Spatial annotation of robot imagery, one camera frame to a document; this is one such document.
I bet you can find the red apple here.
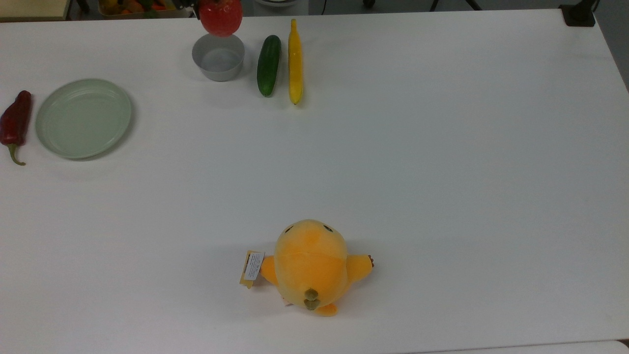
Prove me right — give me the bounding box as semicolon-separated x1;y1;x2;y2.
199;0;243;38

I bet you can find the crate of toy fruits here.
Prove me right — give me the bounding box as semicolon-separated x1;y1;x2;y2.
97;0;193;19

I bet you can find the grey round bowl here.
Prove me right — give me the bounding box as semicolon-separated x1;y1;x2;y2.
192;33;245;82

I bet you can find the green cucumber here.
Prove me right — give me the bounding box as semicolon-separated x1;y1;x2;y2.
257;34;282;97

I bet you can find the yellow banana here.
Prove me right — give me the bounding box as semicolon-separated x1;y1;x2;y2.
288;19;304;105

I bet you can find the pale green round plate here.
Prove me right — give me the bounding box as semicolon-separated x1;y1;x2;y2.
35;79;133;160

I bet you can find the wooden desk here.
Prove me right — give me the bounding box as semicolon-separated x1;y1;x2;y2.
0;0;70;22

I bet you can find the red chili pepper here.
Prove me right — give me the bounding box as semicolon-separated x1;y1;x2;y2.
0;90;32;166

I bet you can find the orange plush dinosaur toy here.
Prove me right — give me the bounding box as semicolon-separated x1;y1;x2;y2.
239;219;375;317

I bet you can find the black table clamp base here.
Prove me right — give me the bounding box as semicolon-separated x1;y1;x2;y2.
559;0;598;28

